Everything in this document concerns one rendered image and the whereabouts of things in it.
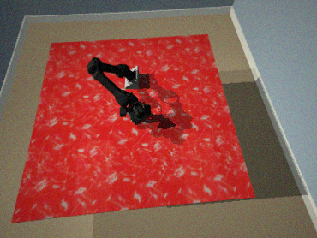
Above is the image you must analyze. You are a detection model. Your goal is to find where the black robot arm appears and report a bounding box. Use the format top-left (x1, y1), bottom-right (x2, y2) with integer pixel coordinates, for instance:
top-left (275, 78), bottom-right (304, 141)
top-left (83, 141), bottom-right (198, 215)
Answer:
top-left (86, 57), bottom-right (147, 122)

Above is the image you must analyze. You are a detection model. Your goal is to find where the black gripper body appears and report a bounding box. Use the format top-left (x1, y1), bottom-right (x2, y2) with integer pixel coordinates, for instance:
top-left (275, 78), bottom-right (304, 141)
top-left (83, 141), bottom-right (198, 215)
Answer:
top-left (120, 104), bottom-right (151, 117)

